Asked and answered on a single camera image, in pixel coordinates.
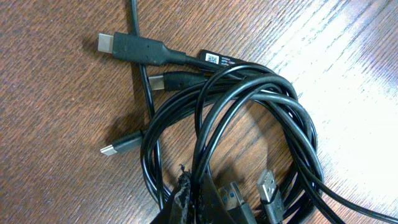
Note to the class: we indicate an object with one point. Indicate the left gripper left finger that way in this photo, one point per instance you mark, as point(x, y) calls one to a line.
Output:
point(177, 208)

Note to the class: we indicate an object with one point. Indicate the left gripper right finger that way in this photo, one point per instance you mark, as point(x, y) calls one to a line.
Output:
point(208, 207)

